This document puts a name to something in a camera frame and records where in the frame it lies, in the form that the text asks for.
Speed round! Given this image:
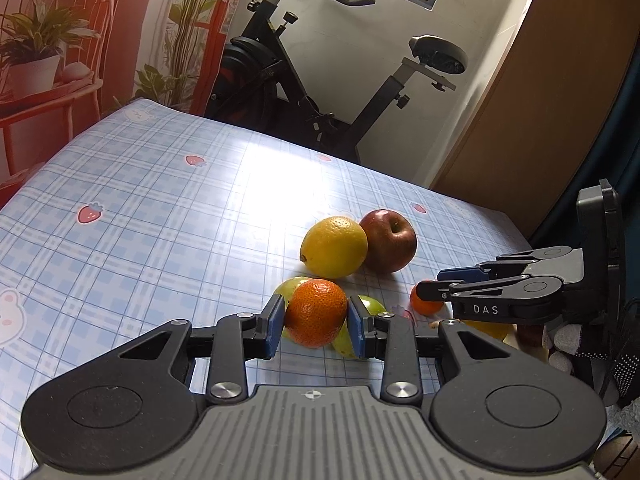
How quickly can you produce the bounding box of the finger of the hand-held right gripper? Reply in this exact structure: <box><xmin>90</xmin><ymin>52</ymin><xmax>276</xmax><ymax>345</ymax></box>
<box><xmin>415</xmin><ymin>274</ymin><xmax>585</xmax><ymax>323</ymax></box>
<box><xmin>438</xmin><ymin>245</ymin><xmax>586</xmax><ymax>283</ymax></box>

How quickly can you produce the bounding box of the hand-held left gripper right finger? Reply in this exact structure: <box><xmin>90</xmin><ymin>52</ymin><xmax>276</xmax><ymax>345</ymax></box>
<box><xmin>346</xmin><ymin>295</ymin><xmax>515</xmax><ymax>405</ymax></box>

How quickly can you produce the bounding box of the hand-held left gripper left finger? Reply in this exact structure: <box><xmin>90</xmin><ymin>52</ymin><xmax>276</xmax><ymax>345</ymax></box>
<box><xmin>117</xmin><ymin>294</ymin><xmax>287</xmax><ymax>405</ymax></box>

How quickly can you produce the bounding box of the orange mandarin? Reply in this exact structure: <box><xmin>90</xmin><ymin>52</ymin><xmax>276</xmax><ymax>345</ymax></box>
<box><xmin>410</xmin><ymin>280</ymin><xmax>446</xmax><ymax>317</ymax></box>
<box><xmin>284</xmin><ymin>279</ymin><xmax>349</xmax><ymax>350</ymax></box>

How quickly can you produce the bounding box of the yellow lemon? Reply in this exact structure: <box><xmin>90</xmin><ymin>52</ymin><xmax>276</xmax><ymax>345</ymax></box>
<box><xmin>299</xmin><ymin>216</ymin><xmax>369</xmax><ymax>281</ymax></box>
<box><xmin>462</xmin><ymin>317</ymin><xmax>516</xmax><ymax>342</ymax></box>

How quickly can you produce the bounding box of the person's right hand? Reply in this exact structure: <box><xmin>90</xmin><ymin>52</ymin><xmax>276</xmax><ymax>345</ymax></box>
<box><xmin>546</xmin><ymin>297</ymin><xmax>640</xmax><ymax>409</ymax></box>

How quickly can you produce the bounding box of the red apple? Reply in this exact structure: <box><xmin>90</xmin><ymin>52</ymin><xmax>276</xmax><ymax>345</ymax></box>
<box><xmin>358</xmin><ymin>209</ymin><xmax>418</xmax><ymax>275</ymax></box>

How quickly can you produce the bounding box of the blue plaid tablecloth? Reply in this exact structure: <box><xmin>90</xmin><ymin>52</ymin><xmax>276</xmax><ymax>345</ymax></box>
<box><xmin>0</xmin><ymin>97</ymin><xmax>546</xmax><ymax>480</ymax></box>

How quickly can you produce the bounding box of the brown wooden door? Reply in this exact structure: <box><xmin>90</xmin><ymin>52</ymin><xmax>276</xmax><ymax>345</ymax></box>
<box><xmin>430</xmin><ymin>0</ymin><xmax>640</xmax><ymax>238</ymax></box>

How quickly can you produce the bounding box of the black exercise bike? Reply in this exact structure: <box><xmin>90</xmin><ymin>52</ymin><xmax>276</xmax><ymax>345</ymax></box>
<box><xmin>204</xmin><ymin>0</ymin><xmax>469</xmax><ymax>165</ymax></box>

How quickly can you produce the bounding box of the printed wall backdrop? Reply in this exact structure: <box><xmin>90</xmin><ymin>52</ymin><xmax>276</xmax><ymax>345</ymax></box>
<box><xmin>0</xmin><ymin>0</ymin><xmax>256</xmax><ymax>186</ymax></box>

